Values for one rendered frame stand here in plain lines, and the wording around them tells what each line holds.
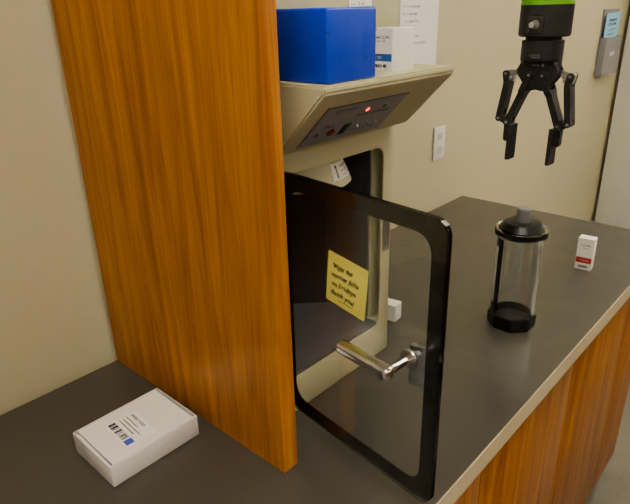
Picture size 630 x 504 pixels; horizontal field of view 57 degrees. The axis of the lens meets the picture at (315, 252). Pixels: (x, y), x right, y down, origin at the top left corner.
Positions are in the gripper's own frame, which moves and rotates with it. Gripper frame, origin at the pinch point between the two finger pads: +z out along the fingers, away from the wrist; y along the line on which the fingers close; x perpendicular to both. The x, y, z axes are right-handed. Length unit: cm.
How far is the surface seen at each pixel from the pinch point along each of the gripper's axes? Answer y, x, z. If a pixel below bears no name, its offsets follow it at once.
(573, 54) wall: -58, 183, -4
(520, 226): 1.2, -3.2, 15.5
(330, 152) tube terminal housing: -14.8, -43.4, -5.0
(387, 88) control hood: -4.1, -43.3, -15.6
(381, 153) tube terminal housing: -17.4, -26.0, -1.2
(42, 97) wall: -58, -69, -13
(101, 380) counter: -50, -72, 40
